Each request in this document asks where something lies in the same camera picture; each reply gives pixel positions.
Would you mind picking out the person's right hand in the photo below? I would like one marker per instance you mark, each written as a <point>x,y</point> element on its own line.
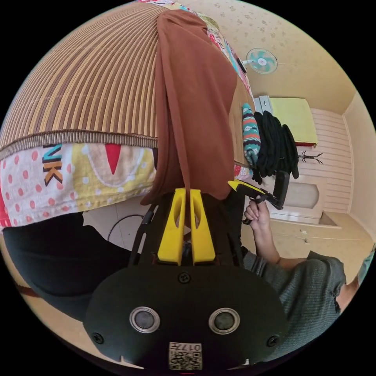
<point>258,216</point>

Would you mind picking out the pile of clothes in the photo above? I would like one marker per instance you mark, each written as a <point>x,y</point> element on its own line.
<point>271,141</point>

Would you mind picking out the black coat rack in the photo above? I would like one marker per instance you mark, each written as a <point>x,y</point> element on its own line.
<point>311,157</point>

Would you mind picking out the brown pants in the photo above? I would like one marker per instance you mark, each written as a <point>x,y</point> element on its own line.
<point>191,102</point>

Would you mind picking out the person's right forearm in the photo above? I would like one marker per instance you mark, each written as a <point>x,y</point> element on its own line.
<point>268,246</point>

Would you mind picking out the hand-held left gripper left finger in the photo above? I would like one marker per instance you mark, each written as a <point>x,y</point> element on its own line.
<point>169,235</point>

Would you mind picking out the wall fan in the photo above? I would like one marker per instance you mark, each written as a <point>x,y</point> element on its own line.
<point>262,61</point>

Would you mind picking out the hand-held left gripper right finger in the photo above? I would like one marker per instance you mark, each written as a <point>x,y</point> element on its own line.
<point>204,238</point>

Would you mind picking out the person's body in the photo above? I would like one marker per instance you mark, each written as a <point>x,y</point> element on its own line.
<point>308,293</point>

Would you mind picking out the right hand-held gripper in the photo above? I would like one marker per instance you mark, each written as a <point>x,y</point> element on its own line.
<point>258,199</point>

